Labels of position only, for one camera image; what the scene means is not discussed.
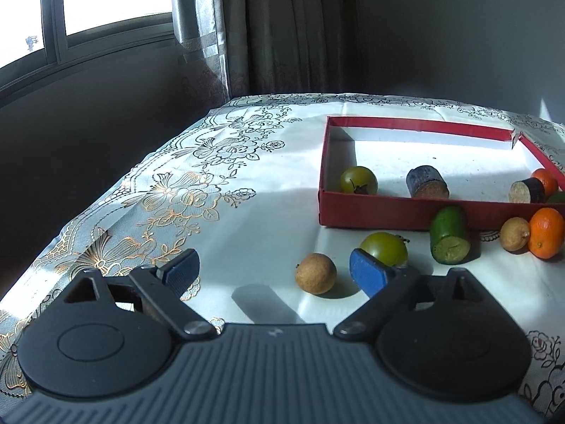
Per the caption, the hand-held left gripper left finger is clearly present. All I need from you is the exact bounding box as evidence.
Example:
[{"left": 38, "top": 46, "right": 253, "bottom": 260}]
[{"left": 63, "top": 248, "right": 218, "bottom": 342}]

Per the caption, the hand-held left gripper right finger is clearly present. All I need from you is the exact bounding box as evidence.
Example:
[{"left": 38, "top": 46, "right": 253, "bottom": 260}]
[{"left": 333, "top": 248, "right": 486, "bottom": 342}]

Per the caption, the green tomato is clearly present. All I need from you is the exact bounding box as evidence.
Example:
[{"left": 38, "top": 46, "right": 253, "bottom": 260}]
[
  {"left": 340, "top": 166, "right": 379, "bottom": 195},
  {"left": 359, "top": 232, "right": 409, "bottom": 268}
]

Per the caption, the brown longan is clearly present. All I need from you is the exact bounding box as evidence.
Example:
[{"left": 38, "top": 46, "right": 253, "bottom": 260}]
[
  {"left": 500, "top": 217, "right": 531, "bottom": 252},
  {"left": 295, "top": 253, "right": 337, "bottom": 295}
]

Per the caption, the green cucumber chunk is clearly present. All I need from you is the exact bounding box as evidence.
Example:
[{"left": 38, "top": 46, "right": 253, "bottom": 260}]
[{"left": 430, "top": 206, "right": 469, "bottom": 266}]

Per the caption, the eggplant chunk with tan face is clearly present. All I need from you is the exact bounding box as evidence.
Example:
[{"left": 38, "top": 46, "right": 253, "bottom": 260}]
[{"left": 406, "top": 165, "right": 450, "bottom": 199}]

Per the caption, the red cardboard box tray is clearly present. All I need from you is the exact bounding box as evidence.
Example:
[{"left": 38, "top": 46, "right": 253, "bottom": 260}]
[{"left": 318, "top": 116, "right": 565, "bottom": 230}]

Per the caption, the eggplant chunk with pale face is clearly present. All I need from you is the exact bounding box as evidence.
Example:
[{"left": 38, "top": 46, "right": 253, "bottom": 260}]
[{"left": 509, "top": 177, "right": 546, "bottom": 204}]

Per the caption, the orange mandarin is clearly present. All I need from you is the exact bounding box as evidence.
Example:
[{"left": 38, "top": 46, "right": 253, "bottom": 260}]
[
  {"left": 531, "top": 169, "right": 559, "bottom": 197},
  {"left": 528, "top": 207, "right": 565, "bottom": 259}
]

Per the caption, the white floral tablecloth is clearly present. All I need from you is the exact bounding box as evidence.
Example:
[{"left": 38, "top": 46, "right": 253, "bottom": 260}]
[{"left": 0, "top": 93, "right": 565, "bottom": 416}]

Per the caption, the sheer patterned curtain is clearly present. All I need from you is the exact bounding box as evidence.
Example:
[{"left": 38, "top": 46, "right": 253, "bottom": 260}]
[{"left": 170, "top": 0, "right": 231, "bottom": 102}]

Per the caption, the dark drape curtain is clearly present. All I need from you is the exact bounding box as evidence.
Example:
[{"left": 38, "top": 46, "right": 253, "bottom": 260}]
[{"left": 221, "top": 0, "right": 358, "bottom": 95}]

